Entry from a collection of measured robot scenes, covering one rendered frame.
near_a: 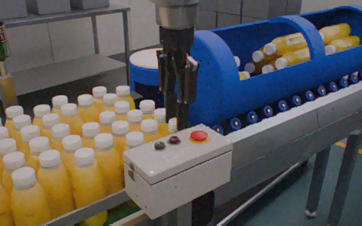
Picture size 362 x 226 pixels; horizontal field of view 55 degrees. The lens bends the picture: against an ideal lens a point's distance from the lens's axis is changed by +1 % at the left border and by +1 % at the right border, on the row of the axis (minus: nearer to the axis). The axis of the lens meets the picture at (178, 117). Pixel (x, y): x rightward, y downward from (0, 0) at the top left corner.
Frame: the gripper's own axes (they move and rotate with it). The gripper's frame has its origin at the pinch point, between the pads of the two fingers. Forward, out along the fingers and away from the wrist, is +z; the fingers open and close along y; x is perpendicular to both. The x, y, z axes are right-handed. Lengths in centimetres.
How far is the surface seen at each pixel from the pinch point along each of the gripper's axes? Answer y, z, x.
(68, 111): 21.9, 3.0, 18.3
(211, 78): 7.0, -2.8, -17.1
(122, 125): 5.9, 2.2, 11.5
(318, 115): 4, 22, -69
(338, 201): 8, 89, -115
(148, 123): 2.9, 2.2, 6.1
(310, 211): 22, 106, -115
